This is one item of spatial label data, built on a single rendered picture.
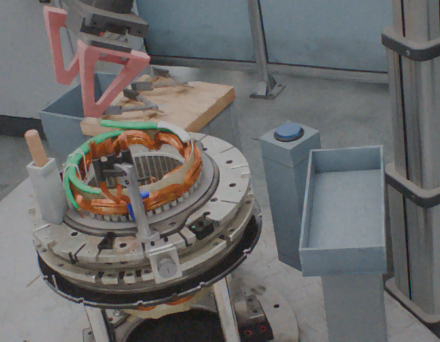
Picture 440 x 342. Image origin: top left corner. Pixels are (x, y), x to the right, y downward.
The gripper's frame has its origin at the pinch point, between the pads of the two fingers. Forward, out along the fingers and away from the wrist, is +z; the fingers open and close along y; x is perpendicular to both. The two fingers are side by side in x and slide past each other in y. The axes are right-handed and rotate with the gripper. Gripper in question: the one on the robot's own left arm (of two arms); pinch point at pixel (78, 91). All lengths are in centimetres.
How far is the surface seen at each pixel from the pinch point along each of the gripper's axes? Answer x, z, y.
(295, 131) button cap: 50, 10, -32
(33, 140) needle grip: 5.5, 14.6, -24.5
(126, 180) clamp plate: 13.5, 13.3, -11.2
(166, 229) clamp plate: 21.2, 19.7, -11.7
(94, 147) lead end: 9.2, 10.5, -13.5
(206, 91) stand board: 43, 11, -52
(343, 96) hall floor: 200, 45, -213
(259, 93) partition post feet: 175, 57, -237
